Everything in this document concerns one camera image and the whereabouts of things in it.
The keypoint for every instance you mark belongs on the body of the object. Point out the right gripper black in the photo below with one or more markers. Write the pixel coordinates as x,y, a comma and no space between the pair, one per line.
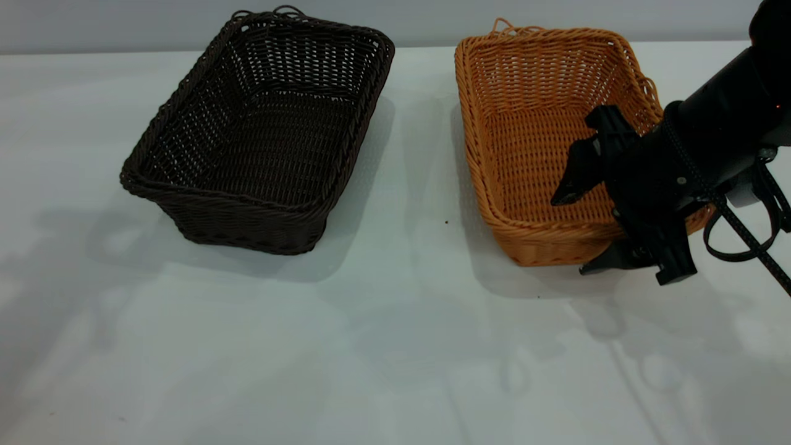
649,185

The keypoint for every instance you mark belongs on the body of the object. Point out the orange wicker basket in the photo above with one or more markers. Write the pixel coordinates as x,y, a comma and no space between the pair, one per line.
525,142

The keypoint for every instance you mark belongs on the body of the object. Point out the black wicker basket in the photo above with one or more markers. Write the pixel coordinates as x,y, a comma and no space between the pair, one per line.
272,148

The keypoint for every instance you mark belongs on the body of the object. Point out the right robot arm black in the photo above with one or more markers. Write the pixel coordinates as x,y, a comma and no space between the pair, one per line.
729,105

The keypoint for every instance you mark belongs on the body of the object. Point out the grey wrist camera housing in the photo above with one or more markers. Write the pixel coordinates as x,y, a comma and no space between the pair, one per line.
744,194

